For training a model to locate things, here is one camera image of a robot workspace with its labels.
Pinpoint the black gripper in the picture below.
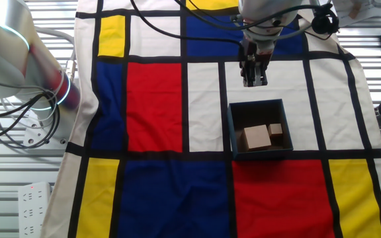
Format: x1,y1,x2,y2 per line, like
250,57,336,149
239,39,275,88

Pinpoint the small wooden cube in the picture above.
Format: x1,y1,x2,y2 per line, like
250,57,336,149
267,123,284,138

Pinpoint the large wooden cube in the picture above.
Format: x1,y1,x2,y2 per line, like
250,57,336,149
242,124,273,152

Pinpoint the dark blue gift box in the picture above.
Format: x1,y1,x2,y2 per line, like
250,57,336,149
226,98,294,159

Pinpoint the colour-block patterned cloth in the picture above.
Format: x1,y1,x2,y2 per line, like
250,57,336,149
40,0,381,238

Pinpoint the small brown tape piece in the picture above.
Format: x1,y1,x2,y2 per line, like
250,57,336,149
348,2,360,20

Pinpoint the white paper sheet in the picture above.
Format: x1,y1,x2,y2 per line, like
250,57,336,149
334,0,381,28

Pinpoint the white power strip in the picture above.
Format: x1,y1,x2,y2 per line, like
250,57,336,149
17,181,52,238

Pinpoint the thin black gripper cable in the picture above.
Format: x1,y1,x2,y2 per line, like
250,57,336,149
173,0,325,33

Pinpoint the black base cable bundle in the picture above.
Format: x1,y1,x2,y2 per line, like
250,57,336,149
0,92,62,149

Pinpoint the grey cable hose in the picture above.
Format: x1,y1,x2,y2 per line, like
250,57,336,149
33,26,78,83

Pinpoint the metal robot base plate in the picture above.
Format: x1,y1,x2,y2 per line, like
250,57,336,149
21,108,75,150

